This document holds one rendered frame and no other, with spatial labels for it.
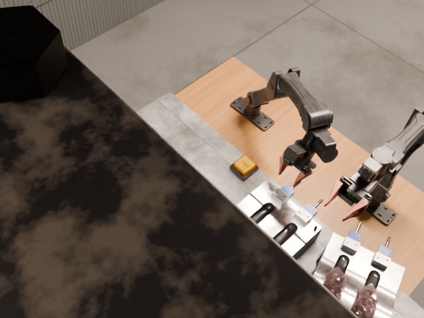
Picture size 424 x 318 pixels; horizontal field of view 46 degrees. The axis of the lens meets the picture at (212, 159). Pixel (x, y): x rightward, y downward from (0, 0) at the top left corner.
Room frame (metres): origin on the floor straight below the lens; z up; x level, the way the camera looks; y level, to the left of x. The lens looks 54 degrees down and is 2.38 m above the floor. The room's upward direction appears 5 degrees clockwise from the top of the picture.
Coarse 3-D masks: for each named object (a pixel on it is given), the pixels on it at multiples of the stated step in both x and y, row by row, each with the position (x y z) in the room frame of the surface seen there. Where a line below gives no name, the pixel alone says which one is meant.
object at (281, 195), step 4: (284, 188) 0.99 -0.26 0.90; (288, 188) 0.99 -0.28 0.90; (292, 188) 1.00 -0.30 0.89; (272, 192) 0.96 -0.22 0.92; (276, 192) 0.96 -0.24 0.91; (280, 192) 0.96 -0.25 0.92; (284, 192) 0.96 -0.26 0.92; (288, 192) 0.97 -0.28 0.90; (292, 192) 0.97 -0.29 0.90; (272, 196) 0.95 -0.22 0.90; (276, 196) 0.94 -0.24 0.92; (280, 196) 0.95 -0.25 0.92; (284, 196) 0.95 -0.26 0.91; (288, 196) 0.95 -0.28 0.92; (276, 200) 0.94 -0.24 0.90; (280, 200) 0.93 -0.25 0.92; (284, 200) 0.93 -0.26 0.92; (280, 204) 0.93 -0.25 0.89
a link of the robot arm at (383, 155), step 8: (384, 144) 0.90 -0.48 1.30; (376, 152) 0.87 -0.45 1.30; (384, 152) 0.88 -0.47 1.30; (392, 152) 0.88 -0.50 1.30; (376, 160) 0.85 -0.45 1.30; (384, 160) 0.85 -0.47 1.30; (384, 168) 0.84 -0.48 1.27; (400, 168) 0.89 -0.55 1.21; (384, 176) 0.88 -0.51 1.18; (392, 176) 0.88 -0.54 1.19
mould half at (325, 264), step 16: (336, 240) 0.83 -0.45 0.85; (336, 256) 0.77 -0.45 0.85; (352, 256) 0.77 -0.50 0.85; (368, 256) 0.78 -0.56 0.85; (320, 272) 0.69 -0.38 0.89; (352, 272) 0.72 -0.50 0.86; (368, 272) 0.72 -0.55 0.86; (384, 272) 0.73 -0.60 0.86; (400, 272) 0.73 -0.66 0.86; (352, 288) 0.65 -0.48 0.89; (384, 288) 0.67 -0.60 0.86; (352, 304) 0.59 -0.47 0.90; (384, 304) 0.61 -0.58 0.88
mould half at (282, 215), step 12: (252, 192) 0.97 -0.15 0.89; (264, 192) 0.97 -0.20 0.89; (240, 204) 0.92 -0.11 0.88; (252, 204) 0.92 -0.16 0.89; (276, 204) 0.93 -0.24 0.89; (288, 204) 0.93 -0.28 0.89; (276, 216) 0.88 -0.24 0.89; (288, 216) 0.88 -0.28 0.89; (264, 228) 0.83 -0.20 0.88; (276, 228) 0.83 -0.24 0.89; (300, 228) 0.84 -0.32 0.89; (312, 228) 0.85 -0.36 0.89; (288, 240) 0.79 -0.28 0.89; (300, 240) 0.80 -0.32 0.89; (312, 240) 0.83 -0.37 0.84; (288, 252) 0.75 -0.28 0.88; (300, 252) 0.78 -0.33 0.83
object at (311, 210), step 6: (318, 204) 0.94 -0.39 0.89; (300, 210) 0.90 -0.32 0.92; (306, 210) 0.91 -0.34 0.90; (312, 210) 0.91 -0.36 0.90; (294, 216) 0.88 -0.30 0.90; (300, 216) 0.87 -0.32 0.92; (306, 216) 0.87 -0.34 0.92; (312, 216) 0.89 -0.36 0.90; (300, 222) 0.86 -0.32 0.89; (306, 222) 0.85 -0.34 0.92
